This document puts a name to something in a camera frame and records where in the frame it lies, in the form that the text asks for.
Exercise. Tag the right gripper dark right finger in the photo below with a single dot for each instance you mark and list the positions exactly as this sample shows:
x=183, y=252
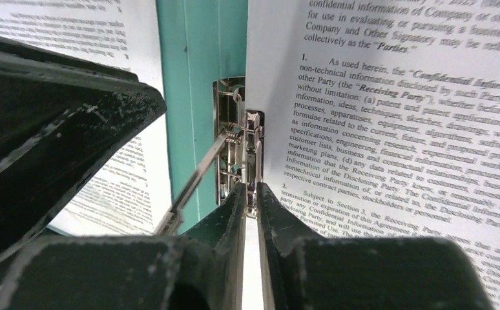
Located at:
x=304, y=270

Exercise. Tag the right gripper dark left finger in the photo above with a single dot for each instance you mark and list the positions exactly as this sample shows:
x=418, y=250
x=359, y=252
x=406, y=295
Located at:
x=199, y=269

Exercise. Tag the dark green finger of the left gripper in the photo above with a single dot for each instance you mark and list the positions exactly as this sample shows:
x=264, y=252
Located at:
x=61, y=119

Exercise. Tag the printed paper sheet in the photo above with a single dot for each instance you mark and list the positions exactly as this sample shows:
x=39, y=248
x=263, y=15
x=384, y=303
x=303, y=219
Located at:
x=382, y=118
x=117, y=200

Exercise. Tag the metal folder clip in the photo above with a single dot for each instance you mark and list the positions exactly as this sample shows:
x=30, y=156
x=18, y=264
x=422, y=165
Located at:
x=236, y=154

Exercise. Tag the teal file folder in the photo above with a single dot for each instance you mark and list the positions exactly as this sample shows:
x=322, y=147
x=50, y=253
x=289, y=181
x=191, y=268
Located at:
x=201, y=42

